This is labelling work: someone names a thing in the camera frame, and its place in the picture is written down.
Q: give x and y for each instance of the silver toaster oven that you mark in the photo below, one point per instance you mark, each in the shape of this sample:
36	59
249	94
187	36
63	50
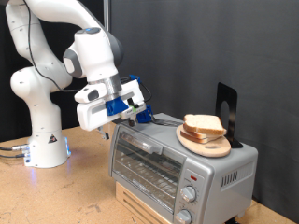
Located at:
218	174

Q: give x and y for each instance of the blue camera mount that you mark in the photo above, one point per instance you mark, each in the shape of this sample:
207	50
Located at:
116	106

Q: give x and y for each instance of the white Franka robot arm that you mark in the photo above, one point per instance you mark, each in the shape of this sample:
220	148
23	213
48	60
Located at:
40	118

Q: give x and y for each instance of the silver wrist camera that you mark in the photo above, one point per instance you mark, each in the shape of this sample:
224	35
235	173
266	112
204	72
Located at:
132	112

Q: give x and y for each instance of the metal pole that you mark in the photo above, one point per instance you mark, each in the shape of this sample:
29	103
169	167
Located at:
107	11

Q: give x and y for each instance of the black metal bookend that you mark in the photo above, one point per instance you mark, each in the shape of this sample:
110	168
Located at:
232	96

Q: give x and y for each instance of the metal spatula with blue block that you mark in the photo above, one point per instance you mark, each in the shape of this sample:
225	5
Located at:
144	115

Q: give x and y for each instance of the wooden box under oven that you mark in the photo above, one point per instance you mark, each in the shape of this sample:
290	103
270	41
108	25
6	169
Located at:
134	203

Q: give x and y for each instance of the glass toaster oven door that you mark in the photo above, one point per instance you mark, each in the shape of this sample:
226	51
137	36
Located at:
143	168

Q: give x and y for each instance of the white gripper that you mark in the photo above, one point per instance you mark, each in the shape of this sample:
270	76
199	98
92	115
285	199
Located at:
87	119

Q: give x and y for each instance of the silver oven knob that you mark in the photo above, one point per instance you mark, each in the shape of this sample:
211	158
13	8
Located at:
183	217
188	193

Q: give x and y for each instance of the round wooden cutting board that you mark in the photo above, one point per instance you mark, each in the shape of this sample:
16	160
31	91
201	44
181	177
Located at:
215	150

